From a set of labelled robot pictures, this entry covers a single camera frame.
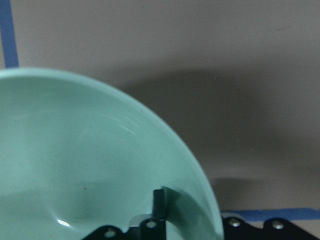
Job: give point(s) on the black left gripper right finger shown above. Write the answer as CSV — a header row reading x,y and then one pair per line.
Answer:
x,y
272,229

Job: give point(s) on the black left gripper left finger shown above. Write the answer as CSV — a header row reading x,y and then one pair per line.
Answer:
x,y
152,227

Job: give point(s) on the green bowl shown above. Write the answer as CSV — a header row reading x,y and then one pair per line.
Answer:
x,y
77,154

